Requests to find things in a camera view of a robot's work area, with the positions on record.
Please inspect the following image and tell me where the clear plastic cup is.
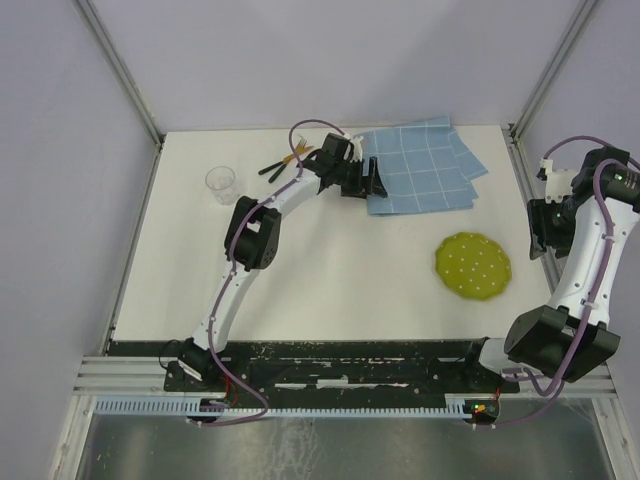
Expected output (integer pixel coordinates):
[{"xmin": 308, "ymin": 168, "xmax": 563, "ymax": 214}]
[{"xmin": 205, "ymin": 166, "xmax": 237, "ymax": 205}]

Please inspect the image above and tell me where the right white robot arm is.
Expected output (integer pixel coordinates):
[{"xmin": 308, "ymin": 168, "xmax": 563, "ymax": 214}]
[{"xmin": 458, "ymin": 141, "xmax": 639, "ymax": 396}]

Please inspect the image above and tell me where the aluminium front rail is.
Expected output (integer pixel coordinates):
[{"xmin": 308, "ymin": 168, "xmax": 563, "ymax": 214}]
[{"xmin": 74, "ymin": 357, "xmax": 617, "ymax": 398}]

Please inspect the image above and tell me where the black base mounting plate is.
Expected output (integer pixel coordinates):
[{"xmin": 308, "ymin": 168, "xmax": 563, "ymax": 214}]
[{"xmin": 164, "ymin": 340, "xmax": 519, "ymax": 408}]

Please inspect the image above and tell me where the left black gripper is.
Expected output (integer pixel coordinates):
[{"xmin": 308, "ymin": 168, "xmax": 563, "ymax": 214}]
[{"xmin": 335, "ymin": 158, "xmax": 388, "ymax": 201}]

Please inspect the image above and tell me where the aluminium frame post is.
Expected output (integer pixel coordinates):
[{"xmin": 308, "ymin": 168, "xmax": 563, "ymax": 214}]
[
  {"xmin": 73, "ymin": 0, "xmax": 164, "ymax": 145},
  {"xmin": 509, "ymin": 0, "xmax": 602, "ymax": 143}
]

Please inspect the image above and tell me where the blue slotted cable duct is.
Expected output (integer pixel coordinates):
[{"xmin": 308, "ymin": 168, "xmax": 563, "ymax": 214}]
[{"xmin": 94, "ymin": 396, "xmax": 499, "ymax": 420}]

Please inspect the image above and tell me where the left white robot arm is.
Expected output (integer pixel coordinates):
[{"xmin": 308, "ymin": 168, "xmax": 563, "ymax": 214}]
[{"xmin": 177, "ymin": 133, "xmax": 387, "ymax": 390}]

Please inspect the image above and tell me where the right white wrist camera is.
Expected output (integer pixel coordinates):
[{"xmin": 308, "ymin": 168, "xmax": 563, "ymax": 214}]
[{"xmin": 536, "ymin": 158, "xmax": 577, "ymax": 204}]

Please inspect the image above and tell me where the right aluminium frame post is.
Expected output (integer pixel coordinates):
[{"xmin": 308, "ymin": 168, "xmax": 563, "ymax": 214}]
[{"xmin": 509, "ymin": 0, "xmax": 602, "ymax": 143}]

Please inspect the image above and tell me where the blue checkered cloth napkin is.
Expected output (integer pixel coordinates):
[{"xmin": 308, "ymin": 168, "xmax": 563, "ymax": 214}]
[{"xmin": 357, "ymin": 116, "xmax": 488, "ymax": 217}]

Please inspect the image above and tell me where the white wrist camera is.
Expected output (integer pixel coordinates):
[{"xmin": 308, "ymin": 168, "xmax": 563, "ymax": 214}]
[
  {"xmin": 536, "ymin": 158, "xmax": 577, "ymax": 204},
  {"xmin": 342, "ymin": 132, "xmax": 365, "ymax": 163}
]

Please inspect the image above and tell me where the left aluminium frame post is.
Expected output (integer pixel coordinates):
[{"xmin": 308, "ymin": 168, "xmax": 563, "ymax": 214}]
[{"xmin": 73, "ymin": 0, "xmax": 164, "ymax": 145}]

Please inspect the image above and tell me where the green polka dot plate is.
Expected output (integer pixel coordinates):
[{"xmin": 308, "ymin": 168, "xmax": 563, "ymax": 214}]
[{"xmin": 434, "ymin": 232, "xmax": 512, "ymax": 301}]

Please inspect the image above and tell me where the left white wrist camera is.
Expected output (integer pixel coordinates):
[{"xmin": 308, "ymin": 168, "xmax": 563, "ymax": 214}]
[{"xmin": 342, "ymin": 132, "xmax": 365, "ymax": 163}]

